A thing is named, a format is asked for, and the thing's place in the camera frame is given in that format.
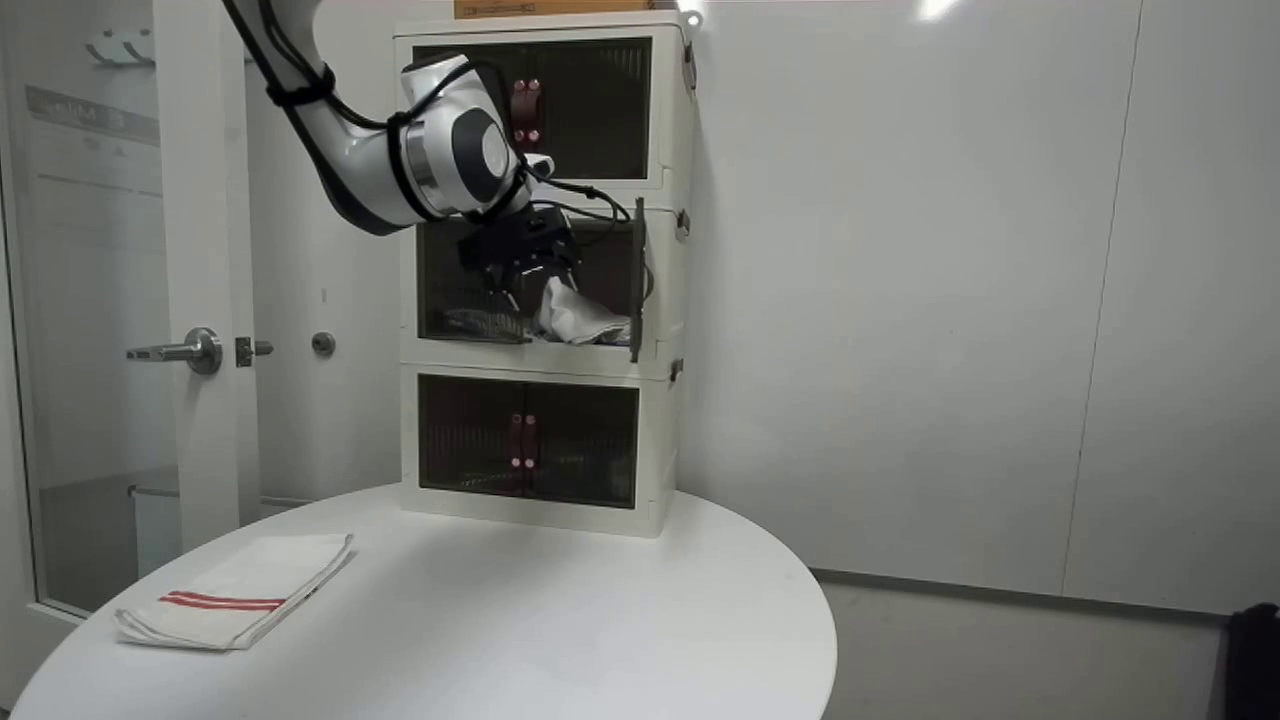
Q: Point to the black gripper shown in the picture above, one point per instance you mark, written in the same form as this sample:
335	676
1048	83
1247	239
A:
520	248

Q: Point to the white towel blue stripes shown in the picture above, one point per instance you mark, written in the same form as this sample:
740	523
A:
576	322

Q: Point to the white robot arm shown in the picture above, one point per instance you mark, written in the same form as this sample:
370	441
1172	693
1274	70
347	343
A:
400	162

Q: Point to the gray folded towel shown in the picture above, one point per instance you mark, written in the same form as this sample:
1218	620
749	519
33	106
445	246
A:
483	322

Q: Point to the dark translucent cabinet door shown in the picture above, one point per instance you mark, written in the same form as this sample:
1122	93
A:
641	284

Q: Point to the white cabinet dark doors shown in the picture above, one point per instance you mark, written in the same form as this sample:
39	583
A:
533	441
674	93
669	307

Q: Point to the white towel red stripes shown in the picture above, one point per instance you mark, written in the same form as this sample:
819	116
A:
264	575

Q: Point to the silver round door stop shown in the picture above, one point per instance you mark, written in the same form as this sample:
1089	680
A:
326	344

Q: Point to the silver door latch plate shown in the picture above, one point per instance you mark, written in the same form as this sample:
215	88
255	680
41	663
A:
248	348

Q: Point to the white room door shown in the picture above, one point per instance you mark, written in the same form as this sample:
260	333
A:
201	202

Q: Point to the black plastic crate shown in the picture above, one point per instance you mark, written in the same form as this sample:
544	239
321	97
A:
1257	665

